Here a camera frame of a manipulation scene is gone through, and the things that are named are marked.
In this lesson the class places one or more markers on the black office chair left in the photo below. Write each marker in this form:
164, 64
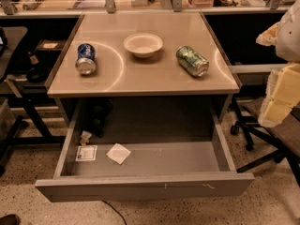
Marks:
10, 38

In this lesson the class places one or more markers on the green soda can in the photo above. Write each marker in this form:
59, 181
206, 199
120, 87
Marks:
194, 63

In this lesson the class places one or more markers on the white label card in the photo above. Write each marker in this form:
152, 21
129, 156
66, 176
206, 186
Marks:
86, 153

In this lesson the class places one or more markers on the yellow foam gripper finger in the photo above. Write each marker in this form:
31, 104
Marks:
282, 94

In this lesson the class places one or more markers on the white square paper napkin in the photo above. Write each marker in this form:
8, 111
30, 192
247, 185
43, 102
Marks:
118, 153

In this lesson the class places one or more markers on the grey cabinet desk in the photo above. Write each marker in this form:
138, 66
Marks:
119, 73

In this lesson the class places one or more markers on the black office chair right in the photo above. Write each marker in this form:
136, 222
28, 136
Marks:
284, 137

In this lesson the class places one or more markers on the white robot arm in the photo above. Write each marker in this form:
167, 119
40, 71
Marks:
285, 35

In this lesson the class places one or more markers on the white bowl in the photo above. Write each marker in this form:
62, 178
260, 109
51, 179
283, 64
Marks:
143, 45

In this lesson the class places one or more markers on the crumpled paper scrap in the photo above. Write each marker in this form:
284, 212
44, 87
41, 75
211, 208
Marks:
85, 137

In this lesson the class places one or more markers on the black office chair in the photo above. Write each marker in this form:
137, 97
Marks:
284, 137
10, 38

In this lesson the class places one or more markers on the open grey drawer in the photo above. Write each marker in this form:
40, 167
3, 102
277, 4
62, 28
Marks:
177, 150

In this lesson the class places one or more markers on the blue soda can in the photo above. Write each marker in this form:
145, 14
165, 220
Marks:
85, 63

